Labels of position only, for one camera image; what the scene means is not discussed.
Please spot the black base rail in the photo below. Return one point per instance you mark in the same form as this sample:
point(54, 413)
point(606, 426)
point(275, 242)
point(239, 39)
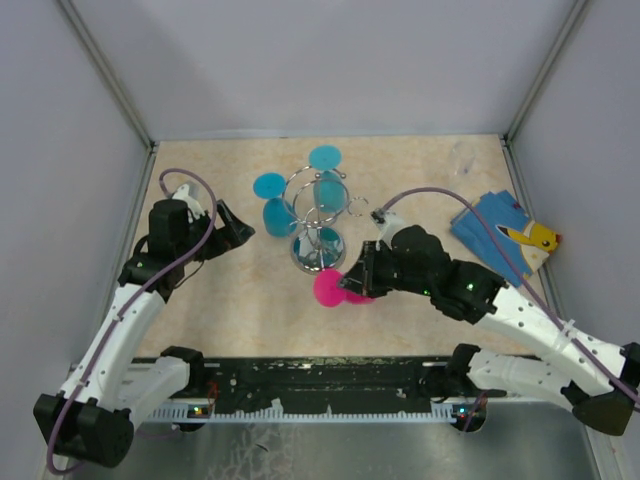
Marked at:
point(340, 385)

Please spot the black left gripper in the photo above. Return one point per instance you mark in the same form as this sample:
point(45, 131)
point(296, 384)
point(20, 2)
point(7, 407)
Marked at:
point(234, 230)

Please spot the clear wine glass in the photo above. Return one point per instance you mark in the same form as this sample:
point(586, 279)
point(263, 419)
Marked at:
point(463, 156)

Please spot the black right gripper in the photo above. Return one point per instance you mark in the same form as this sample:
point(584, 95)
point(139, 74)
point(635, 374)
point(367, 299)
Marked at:
point(361, 277)

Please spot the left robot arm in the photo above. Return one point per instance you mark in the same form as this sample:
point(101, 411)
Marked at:
point(95, 414)

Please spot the chrome wine glass rack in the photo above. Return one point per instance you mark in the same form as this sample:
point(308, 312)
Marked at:
point(317, 243)

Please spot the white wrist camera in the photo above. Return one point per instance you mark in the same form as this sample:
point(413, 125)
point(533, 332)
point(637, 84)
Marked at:
point(388, 223)
point(187, 192)

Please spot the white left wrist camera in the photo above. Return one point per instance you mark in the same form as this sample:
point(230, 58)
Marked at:
point(187, 192)

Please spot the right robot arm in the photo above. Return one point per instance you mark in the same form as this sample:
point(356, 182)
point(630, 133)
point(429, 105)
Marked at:
point(594, 380)

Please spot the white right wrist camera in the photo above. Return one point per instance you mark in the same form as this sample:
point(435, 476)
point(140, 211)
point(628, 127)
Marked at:
point(388, 223)

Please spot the blue wine glass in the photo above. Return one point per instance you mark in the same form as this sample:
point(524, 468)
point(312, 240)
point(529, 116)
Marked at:
point(276, 216)
point(329, 193)

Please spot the blue Pikachu cloth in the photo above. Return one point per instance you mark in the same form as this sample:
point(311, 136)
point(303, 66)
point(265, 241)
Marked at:
point(505, 237)

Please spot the pink wine glass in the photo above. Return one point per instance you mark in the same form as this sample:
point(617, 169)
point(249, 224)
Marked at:
point(328, 293)

